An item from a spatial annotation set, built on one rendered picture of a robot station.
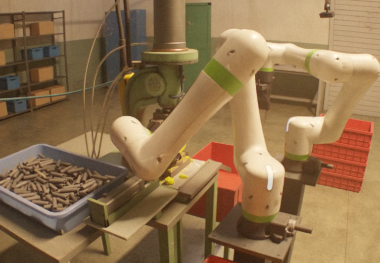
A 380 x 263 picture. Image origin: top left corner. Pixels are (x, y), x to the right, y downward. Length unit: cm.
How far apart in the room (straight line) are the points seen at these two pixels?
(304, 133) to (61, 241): 108
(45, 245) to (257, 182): 68
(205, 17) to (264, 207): 620
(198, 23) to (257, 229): 625
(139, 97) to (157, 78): 15
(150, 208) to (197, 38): 618
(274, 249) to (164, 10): 88
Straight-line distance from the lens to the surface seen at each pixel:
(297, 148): 149
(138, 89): 128
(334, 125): 150
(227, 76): 84
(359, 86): 133
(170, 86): 117
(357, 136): 325
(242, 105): 105
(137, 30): 738
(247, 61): 84
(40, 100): 682
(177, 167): 128
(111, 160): 144
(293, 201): 161
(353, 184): 344
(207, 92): 84
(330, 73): 120
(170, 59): 110
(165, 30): 114
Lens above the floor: 158
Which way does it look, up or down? 17 degrees down
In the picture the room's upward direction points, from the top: straight up
